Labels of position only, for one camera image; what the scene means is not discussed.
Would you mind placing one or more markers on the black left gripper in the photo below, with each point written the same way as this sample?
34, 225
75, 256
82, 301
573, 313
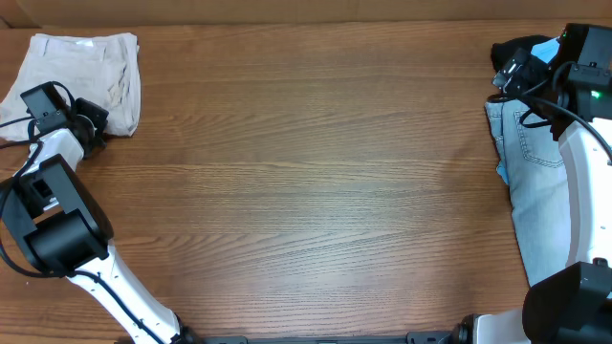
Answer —
96, 139

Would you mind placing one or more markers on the beige khaki shorts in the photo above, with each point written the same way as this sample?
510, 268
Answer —
102, 69

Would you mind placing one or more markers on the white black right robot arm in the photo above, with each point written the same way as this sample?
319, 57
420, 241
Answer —
550, 119

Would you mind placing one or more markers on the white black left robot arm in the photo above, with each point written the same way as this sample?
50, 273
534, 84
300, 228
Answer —
60, 228

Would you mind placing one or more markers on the light blue denim jeans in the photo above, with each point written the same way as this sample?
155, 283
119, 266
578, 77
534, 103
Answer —
541, 219

